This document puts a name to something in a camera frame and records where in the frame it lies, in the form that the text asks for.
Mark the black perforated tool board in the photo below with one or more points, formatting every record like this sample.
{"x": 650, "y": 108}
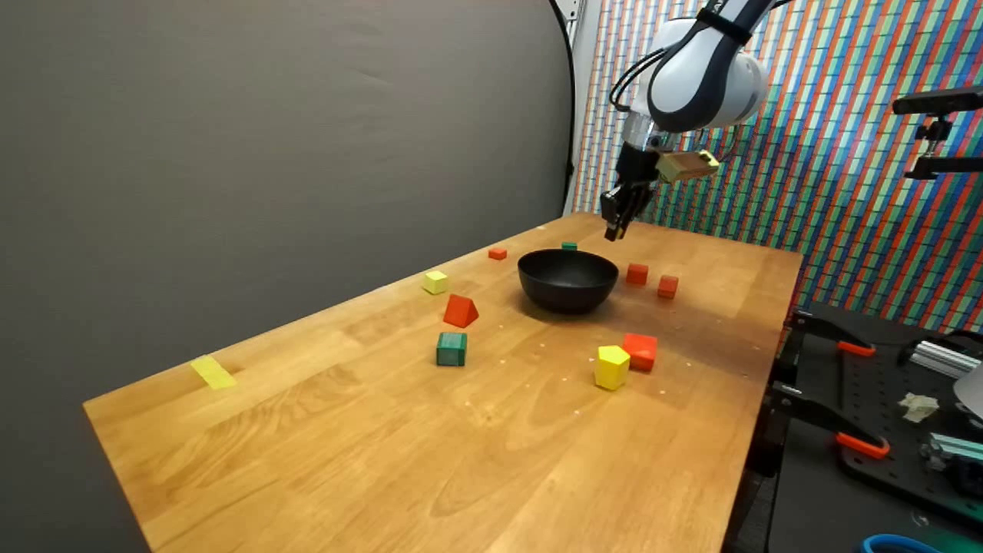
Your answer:
{"x": 890, "y": 395}

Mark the black camera stand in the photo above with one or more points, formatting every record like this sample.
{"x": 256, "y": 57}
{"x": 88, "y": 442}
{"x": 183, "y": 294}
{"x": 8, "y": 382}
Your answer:
{"x": 938, "y": 123}

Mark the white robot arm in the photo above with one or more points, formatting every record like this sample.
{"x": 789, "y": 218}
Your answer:
{"x": 695, "y": 77}

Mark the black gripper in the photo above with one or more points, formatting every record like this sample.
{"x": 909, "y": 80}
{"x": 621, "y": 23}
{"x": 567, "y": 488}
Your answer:
{"x": 630, "y": 191}

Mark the red wooden block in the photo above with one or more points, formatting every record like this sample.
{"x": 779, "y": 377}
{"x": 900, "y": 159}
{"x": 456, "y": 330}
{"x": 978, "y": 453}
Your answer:
{"x": 460, "y": 311}

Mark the lime green wooden block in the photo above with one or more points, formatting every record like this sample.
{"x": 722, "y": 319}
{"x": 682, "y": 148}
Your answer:
{"x": 433, "y": 281}

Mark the teal wooden block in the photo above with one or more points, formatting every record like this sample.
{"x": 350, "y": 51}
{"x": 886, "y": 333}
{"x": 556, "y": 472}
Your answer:
{"x": 569, "y": 248}

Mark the yellow tape strip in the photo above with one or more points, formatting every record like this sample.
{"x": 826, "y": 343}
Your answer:
{"x": 213, "y": 372}

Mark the black bowl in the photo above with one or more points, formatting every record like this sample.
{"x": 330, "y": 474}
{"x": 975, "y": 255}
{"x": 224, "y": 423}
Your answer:
{"x": 567, "y": 281}

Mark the orange wooden block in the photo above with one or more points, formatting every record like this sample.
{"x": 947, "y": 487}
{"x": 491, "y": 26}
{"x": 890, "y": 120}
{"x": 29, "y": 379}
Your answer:
{"x": 668, "y": 287}

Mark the yellow block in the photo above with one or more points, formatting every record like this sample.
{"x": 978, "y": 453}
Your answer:
{"x": 613, "y": 367}

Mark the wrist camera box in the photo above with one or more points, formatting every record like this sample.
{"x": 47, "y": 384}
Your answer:
{"x": 686, "y": 166}

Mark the black clamp orange handle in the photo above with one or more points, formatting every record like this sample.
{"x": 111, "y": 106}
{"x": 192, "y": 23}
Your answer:
{"x": 847, "y": 343}

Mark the blue scissors handle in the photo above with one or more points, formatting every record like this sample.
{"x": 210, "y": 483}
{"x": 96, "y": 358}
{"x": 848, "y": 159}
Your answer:
{"x": 894, "y": 546}

